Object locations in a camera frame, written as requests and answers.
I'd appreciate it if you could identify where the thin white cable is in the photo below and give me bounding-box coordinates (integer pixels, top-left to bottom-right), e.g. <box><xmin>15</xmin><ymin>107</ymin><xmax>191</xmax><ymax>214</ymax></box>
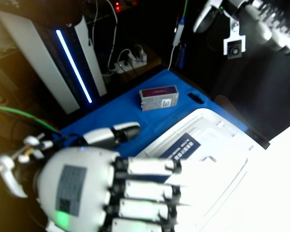
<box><xmin>88</xmin><ymin>0</ymin><xmax>99</xmax><ymax>47</ymax></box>

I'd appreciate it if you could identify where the white adapter cable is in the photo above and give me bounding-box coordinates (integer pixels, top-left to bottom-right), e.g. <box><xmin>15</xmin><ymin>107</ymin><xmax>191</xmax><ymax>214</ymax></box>
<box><xmin>167</xmin><ymin>45</ymin><xmax>176</xmax><ymax>71</ymax></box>

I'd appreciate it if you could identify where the white plastic lid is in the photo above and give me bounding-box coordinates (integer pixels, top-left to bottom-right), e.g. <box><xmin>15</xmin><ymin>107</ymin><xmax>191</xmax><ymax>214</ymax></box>
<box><xmin>135</xmin><ymin>107</ymin><xmax>268</xmax><ymax>232</ymax></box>

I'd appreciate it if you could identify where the long green cable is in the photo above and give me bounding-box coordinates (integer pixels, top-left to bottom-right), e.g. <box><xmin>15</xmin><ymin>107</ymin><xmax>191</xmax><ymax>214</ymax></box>
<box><xmin>0</xmin><ymin>105</ymin><xmax>62</xmax><ymax>135</ymax></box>

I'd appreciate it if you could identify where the dark device with red lights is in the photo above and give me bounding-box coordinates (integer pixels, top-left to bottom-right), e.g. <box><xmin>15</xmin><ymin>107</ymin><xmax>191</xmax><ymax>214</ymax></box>
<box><xmin>112</xmin><ymin>0</ymin><xmax>138</xmax><ymax>13</ymax></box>

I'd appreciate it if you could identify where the grey box with maroon label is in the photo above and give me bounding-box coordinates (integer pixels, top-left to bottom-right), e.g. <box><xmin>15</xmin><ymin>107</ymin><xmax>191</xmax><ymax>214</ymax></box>
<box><xmin>138</xmin><ymin>85</ymin><xmax>180</xmax><ymax>113</ymax></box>

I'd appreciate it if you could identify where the white inline adapter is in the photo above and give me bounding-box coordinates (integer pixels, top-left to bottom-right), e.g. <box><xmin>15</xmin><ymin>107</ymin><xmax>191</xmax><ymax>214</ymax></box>
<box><xmin>173</xmin><ymin>19</ymin><xmax>185</xmax><ymax>47</ymax></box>

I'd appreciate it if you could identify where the blue strap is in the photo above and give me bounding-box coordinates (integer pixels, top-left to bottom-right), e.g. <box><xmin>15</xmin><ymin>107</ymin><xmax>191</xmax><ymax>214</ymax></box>
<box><xmin>178</xmin><ymin>43</ymin><xmax>186</xmax><ymax>69</ymax></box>

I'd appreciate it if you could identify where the blue cloth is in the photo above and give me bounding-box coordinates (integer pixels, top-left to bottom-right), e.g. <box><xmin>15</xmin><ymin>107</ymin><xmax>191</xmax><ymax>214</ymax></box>
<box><xmin>60</xmin><ymin>69</ymin><xmax>248</xmax><ymax>159</ymax></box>

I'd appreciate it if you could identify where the white blue labelled box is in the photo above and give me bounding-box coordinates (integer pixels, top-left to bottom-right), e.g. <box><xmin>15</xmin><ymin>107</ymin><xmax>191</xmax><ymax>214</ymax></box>
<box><xmin>159</xmin><ymin>132</ymin><xmax>202</xmax><ymax>184</ymax></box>

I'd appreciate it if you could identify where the thin green cable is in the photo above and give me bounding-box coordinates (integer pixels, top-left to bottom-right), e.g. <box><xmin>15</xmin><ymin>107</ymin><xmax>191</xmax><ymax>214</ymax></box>
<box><xmin>180</xmin><ymin>0</ymin><xmax>189</xmax><ymax>20</ymax></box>

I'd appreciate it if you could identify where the white power strip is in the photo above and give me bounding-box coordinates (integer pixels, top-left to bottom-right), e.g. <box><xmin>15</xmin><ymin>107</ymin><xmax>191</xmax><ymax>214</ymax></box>
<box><xmin>114</xmin><ymin>57</ymin><xmax>148</xmax><ymax>74</ymax></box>

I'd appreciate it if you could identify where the white tower with blue light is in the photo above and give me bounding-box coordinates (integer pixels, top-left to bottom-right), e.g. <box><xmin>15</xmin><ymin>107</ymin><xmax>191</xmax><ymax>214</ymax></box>
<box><xmin>0</xmin><ymin>8</ymin><xmax>108</xmax><ymax>116</ymax></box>

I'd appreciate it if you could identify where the white plug adapter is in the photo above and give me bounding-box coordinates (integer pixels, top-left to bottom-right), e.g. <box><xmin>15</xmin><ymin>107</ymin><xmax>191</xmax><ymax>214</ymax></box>
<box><xmin>132</xmin><ymin>45</ymin><xmax>145</xmax><ymax>60</ymax></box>

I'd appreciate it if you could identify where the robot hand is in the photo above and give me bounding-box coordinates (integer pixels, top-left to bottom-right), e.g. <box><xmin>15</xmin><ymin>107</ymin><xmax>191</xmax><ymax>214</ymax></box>
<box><xmin>192</xmin><ymin>0</ymin><xmax>290</xmax><ymax>58</ymax></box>
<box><xmin>33</xmin><ymin>122</ymin><xmax>192</xmax><ymax>232</ymax></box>

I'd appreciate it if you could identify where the thick white cable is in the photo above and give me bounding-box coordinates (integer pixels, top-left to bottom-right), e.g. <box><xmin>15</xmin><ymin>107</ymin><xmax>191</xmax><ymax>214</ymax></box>
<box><xmin>103</xmin><ymin>0</ymin><xmax>118</xmax><ymax>77</ymax></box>

